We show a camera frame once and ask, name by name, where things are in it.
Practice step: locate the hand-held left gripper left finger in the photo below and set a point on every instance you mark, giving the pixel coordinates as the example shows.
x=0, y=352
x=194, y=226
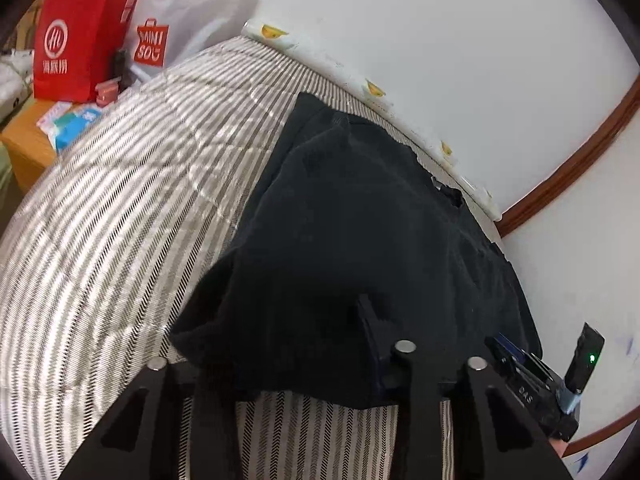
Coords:
x=215, y=410

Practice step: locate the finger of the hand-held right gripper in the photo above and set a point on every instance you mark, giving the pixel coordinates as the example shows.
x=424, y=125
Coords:
x=510, y=347

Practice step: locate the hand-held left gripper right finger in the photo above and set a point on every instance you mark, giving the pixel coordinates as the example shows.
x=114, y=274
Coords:
x=377, y=350

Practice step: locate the black sweater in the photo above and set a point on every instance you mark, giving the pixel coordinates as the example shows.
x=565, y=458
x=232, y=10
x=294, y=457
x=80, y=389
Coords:
x=350, y=220

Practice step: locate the person's right hand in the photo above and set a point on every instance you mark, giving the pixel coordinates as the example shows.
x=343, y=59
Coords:
x=560, y=448

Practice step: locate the grey striped bed cover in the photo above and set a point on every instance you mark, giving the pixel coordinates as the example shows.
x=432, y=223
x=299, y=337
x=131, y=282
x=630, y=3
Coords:
x=125, y=200

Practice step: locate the white duck print sheet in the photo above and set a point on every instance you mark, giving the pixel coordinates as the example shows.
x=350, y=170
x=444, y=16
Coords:
x=370, y=87

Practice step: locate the blue tissue packet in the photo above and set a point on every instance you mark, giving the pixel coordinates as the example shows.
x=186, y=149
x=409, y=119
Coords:
x=75, y=125

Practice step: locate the wooden nightstand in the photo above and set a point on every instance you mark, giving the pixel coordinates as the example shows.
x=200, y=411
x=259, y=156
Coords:
x=27, y=145

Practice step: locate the pink tape dispenser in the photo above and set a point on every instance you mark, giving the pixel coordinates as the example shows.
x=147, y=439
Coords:
x=107, y=92

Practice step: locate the small black bottle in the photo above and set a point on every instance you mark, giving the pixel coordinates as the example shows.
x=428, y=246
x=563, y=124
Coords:
x=120, y=67

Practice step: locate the white plastic shopping bag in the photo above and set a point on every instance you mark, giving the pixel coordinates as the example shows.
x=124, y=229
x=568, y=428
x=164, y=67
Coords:
x=200, y=5

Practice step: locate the white floral quilt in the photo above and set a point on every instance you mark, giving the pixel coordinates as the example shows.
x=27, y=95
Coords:
x=12, y=67

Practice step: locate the red paper bag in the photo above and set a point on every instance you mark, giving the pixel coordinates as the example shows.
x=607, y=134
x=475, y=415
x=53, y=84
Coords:
x=80, y=35

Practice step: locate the brown wooden wall trim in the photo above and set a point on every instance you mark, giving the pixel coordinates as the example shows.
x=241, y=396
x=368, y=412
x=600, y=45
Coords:
x=610, y=432
x=575, y=170

